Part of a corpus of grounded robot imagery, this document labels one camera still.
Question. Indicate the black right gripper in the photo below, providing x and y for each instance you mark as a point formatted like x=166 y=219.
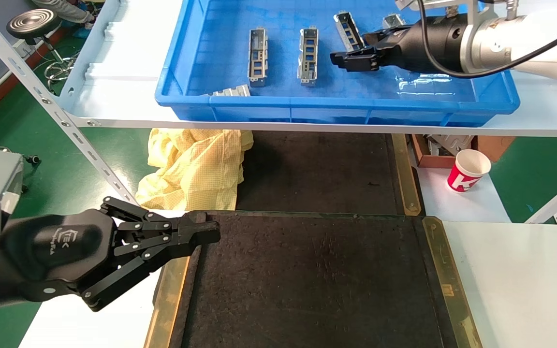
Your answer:
x=428 y=46

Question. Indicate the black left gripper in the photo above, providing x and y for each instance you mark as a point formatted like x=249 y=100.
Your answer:
x=56 y=251

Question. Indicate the perforated metal bracket part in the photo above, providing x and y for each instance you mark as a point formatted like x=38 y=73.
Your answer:
x=393 y=20
x=347 y=29
x=232 y=91
x=257 y=58
x=308 y=55

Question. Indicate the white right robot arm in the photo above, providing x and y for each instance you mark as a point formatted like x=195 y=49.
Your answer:
x=535 y=34

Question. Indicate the black foam container brass rim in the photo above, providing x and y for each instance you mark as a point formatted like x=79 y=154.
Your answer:
x=317 y=169

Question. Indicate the blue plastic tray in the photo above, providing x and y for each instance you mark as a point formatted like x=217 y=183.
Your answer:
x=336 y=104

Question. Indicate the yellow checked garment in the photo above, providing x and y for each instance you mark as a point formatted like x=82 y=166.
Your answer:
x=196 y=169

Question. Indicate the clear plastic film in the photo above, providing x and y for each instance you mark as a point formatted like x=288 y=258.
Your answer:
x=426 y=84

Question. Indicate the grey metal scrap piece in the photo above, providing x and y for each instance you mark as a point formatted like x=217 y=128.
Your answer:
x=450 y=143

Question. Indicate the black work mat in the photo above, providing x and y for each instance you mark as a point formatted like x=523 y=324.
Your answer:
x=307 y=280

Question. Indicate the white metal shelf rack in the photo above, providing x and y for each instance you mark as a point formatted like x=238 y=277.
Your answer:
x=128 y=72

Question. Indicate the red white paper cup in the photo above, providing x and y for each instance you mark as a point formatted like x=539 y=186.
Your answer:
x=467 y=171

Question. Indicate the brown cardboard box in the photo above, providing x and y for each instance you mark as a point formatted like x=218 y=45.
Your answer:
x=493 y=145

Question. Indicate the seated person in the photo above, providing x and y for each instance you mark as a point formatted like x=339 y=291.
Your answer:
x=65 y=9

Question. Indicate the black round stool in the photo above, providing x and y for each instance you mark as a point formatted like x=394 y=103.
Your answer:
x=32 y=23

